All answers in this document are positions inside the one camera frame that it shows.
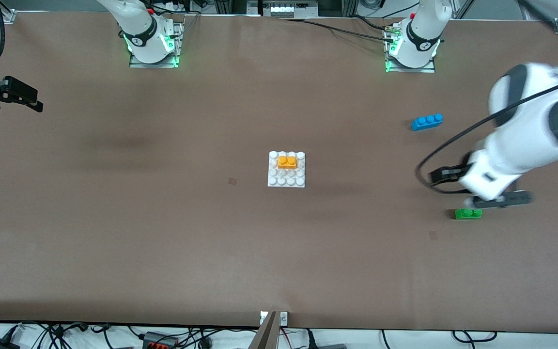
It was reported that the white studded base plate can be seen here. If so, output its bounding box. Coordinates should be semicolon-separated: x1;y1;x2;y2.
268;151;306;188

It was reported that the blue three-stud block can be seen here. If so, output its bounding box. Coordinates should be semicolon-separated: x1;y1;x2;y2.
411;113;444;131

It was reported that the brown table cover mat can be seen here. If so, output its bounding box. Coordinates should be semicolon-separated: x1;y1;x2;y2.
0;10;558;335

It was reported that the white power strip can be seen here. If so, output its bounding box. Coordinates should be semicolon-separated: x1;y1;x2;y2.
261;0;319;18

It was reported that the grey box with orange connectors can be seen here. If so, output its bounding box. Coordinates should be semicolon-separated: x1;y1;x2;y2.
142;332;179;349

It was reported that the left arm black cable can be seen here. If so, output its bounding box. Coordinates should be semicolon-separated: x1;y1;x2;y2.
416;70;558;195

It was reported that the thin black cable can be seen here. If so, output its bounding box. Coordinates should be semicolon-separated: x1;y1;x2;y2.
303;19;390;43
279;16;396;32

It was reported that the grey camera mount bar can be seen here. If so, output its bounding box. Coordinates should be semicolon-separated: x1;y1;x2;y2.
248;310;279;349

